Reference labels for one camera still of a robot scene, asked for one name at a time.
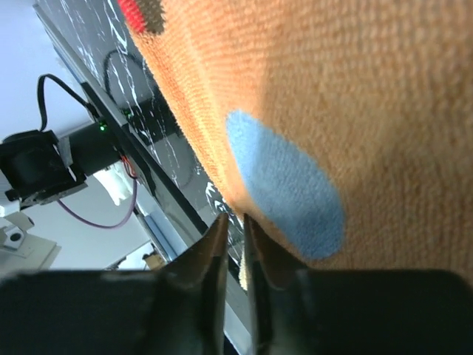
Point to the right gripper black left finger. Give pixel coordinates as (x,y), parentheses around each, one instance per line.
(177,309)

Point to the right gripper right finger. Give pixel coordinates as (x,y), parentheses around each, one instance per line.
(300,310)

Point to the orange blue patterned towel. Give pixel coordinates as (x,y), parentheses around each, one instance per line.
(344,128)

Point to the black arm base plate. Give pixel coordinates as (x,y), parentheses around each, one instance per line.
(172,201)

